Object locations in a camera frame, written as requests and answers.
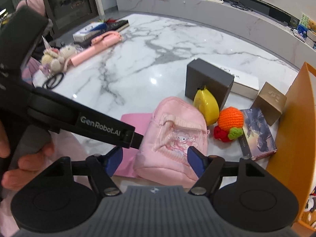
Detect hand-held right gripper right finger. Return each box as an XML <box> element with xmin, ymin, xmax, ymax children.
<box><xmin>187</xmin><ymin>146</ymin><xmax>272</xmax><ymax>196</ymax></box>

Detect illustrated book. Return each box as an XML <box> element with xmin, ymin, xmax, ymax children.
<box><xmin>238</xmin><ymin>107</ymin><xmax>277</xmax><ymax>160</ymax></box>

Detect cream plush bunny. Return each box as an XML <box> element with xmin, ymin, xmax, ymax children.
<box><xmin>41</xmin><ymin>48</ymin><xmax>65</xmax><ymax>74</ymax></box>

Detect blue and white box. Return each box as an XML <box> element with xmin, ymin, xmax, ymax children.
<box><xmin>73</xmin><ymin>22</ymin><xmax>111</xmax><ymax>42</ymax></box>

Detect pink cushion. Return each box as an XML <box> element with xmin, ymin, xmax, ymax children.
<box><xmin>15</xmin><ymin>0</ymin><xmax>46</xmax><ymax>18</ymax></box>

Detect white long box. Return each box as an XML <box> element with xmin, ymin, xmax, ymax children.
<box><xmin>217</xmin><ymin>67</ymin><xmax>260</xmax><ymax>100</ymax></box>

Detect black media box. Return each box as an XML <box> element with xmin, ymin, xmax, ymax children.
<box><xmin>239</xmin><ymin>0</ymin><xmax>292</xmax><ymax>25</ymax></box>

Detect black scissors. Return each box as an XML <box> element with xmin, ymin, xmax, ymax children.
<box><xmin>42</xmin><ymin>72</ymin><xmax>65</xmax><ymax>90</ymax></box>

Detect pink backpack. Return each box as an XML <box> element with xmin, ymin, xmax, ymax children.
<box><xmin>133</xmin><ymin>97</ymin><xmax>210</xmax><ymax>189</ymax></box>

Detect black book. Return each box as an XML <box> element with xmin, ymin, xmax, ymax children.
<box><xmin>106</xmin><ymin>19</ymin><xmax>130</xmax><ymax>33</ymax></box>

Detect gold box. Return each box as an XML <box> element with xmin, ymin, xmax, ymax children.
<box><xmin>251</xmin><ymin>81</ymin><xmax>287</xmax><ymax>126</ymax></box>

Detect red crochet strawberry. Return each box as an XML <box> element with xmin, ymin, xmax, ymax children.
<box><xmin>213</xmin><ymin>125</ymin><xmax>244</xmax><ymax>143</ymax></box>

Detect dark grey box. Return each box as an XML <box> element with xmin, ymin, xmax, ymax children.
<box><xmin>185</xmin><ymin>58</ymin><xmax>235</xmax><ymax>108</ymax></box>

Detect floral patterned box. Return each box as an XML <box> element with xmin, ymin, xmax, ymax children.
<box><xmin>297</xmin><ymin>13</ymin><xmax>316</xmax><ymax>48</ymax></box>

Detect orange crochet fruit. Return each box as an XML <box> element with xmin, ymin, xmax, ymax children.
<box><xmin>217</xmin><ymin>107</ymin><xmax>245</xmax><ymax>132</ymax></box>

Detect person's left hand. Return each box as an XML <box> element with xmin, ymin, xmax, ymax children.
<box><xmin>0</xmin><ymin>122</ymin><xmax>61</xmax><ymax>191</ymax></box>

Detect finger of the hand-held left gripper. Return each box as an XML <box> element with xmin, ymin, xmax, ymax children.
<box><xmin>123</xmin><ymin>129</ymin><xmax>144</xmax><ymax>150</ymax></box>

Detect orange storage bin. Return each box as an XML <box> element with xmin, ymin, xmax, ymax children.
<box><xmin>265</xmin><ymin>62</ymin><xmax>316</xmax><ymax>230</ymax></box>

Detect pink long case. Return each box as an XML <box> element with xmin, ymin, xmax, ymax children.
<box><xmin>69</xmin><ymin>45</ymin><xmax>104</xmax><ymax>67</ymax></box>

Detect dark glass door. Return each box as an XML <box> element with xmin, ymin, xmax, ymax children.
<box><xmin>37</xmin><ymin>0</ymin><xmax>99</xmax><ymax>31</ymax></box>

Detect white plush toy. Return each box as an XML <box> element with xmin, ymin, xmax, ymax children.
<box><xmin>59</xmin><ymin>45</ymin><xmax>76</xmax><ymax>60</ymax></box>

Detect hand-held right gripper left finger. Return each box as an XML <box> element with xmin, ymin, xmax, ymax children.
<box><xmin>37</xmin><ymin>147</ymin><xmax>123</xmax><ymax>196</ymax></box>

